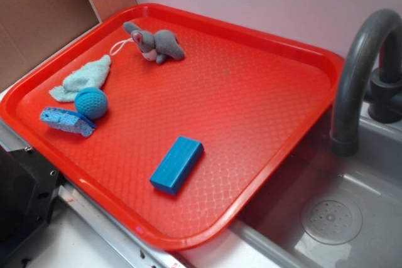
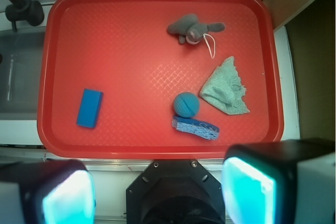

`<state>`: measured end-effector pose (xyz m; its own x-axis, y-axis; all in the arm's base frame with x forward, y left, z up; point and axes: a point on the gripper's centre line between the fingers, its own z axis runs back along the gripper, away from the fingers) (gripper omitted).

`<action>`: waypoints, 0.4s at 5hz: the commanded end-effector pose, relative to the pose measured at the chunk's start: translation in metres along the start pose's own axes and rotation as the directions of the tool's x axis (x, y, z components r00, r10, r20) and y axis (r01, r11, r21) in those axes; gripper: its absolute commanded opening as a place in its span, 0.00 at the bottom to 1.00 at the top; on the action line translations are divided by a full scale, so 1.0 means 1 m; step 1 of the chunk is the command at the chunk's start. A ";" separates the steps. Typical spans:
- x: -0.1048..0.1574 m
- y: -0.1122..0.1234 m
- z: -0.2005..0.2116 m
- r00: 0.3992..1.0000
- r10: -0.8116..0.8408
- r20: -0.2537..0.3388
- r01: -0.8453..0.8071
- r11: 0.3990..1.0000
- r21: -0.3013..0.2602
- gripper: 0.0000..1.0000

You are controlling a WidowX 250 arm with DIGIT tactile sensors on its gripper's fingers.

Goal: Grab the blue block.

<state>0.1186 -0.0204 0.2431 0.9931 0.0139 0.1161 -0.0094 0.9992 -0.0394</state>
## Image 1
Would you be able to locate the blue rectangular block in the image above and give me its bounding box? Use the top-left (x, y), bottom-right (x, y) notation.
top-left (149, 136), bottom-right (204, 195)

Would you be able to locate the grey plush mouse toy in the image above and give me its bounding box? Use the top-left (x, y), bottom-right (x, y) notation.
top-left (109, 22), bottom-right (185, 65)

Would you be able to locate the blue dimpled ball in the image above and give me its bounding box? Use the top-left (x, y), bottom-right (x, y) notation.
top-left (74, 87), bottom-right (109, 120)

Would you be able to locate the light blue cloth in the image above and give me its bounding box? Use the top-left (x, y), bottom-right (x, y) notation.
top-left (49, 55), bottom-right (111, 102)

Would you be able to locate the blue sponge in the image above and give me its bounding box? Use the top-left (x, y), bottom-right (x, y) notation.
top-left (40, 107), bottom-right (97, 137)

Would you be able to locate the grey plastic sink basin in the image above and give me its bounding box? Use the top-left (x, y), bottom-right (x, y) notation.
top-left (230, 112), bottom-right (401, 267)

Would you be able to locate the sink drain strainer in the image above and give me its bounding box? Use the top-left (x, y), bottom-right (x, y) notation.
top-left (300, 196), bottom-right (363, 245)

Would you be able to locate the grey curved faucet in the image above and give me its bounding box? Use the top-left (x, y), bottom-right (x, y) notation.
top-left (330, 9), bottom-right (401, 157)

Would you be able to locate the brown cardboard panel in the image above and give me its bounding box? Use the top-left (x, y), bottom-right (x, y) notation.
top-left (1, 0), bottom-right (136, 90)

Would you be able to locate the aluminium rail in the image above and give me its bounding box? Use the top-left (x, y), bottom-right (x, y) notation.
top-left (1, 123), bottom-right (182, 267)

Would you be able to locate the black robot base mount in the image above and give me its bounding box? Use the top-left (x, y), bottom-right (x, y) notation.
top-left (1, 148), bottom-right (59, 244)

